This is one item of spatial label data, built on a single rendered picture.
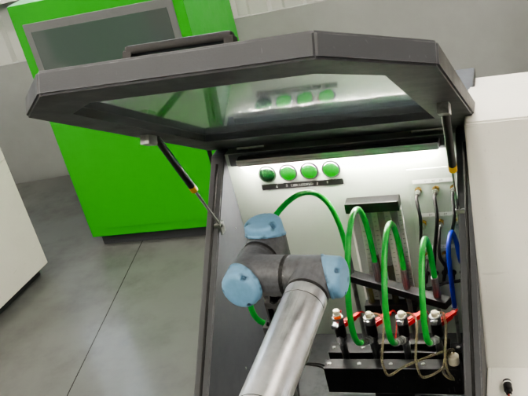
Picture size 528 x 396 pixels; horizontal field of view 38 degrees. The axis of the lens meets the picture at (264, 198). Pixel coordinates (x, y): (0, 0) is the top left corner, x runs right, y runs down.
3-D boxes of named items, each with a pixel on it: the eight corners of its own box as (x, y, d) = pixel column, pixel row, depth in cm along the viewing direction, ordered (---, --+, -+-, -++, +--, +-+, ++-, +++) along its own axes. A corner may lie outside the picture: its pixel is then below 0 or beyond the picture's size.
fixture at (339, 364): (334, 412, 200) (323, 367, 193) (341, 386, 208) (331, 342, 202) (467, 416, 188) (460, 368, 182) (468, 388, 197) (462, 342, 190)
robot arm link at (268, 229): (233, 232, 142) (251, 210, 149) (247, 281, 147) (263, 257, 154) (272, 232, 139) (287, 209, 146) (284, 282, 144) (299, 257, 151)
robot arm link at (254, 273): (270, 275, 130) (291, 240, 138) (212, 273, 134) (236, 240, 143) (280, 312, 133) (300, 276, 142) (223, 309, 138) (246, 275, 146)
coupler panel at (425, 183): (420, 276, 207) (404, 175, 194) (421, 269, 210) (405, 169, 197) (470, 274, 203) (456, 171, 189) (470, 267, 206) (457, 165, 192)
